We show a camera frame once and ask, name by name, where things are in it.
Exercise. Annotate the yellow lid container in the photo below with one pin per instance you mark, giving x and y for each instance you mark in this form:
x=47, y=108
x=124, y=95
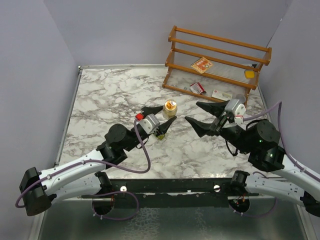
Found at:
x=248, y=74

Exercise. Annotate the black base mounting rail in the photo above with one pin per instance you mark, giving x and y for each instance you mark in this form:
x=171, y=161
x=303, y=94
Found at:
x=170, y=193

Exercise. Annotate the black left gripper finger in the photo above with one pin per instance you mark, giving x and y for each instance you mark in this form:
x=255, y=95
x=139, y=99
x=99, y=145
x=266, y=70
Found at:
x=163, y=128
x=146, y=110

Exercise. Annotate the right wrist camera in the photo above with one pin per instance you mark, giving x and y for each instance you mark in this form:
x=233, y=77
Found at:
x=235, y=110

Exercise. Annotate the white green medicine box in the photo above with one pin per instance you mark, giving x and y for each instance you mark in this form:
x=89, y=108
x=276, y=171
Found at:
x=221, y=95

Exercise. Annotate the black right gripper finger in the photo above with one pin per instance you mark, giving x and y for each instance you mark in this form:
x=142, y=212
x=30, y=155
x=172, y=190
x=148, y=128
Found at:
x=201, y=128
x=213, y=108

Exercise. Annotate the red white medicine packet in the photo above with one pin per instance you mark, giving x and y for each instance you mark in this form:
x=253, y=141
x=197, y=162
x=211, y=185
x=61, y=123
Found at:
x=197, y=88

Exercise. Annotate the wooden shelf rack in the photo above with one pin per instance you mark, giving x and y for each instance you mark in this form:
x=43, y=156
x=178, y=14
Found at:
x=230, y=59

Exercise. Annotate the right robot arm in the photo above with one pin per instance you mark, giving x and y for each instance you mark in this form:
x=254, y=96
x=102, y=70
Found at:
x=260, y=141

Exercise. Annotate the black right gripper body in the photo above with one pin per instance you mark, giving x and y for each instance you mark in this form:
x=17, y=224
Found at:
x=232, y=134

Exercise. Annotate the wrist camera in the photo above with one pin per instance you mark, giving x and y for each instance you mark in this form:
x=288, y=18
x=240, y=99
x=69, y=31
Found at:
x=235, y=110
x=149, y=123

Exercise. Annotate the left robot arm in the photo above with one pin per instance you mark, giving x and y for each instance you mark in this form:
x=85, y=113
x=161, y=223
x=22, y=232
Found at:
x=85, y=176

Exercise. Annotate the orange snack packet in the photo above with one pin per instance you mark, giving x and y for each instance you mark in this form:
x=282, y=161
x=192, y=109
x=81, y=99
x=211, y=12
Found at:
x=201, y=65

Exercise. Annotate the grey round container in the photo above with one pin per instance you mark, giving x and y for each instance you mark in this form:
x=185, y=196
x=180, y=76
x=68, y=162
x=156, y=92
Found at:
x=241, y=97

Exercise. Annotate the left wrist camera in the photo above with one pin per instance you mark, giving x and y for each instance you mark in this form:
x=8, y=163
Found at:
x=149, y=123

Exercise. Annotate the green pill organizer box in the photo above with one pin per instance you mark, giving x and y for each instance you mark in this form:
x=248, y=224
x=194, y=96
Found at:
x=161, y=136

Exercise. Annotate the clear pill bottle gold lid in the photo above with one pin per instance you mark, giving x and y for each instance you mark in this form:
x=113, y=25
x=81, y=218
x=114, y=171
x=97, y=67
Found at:
x=169, y=109

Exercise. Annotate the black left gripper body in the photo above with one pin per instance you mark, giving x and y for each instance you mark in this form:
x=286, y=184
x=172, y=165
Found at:
x=136, y=140

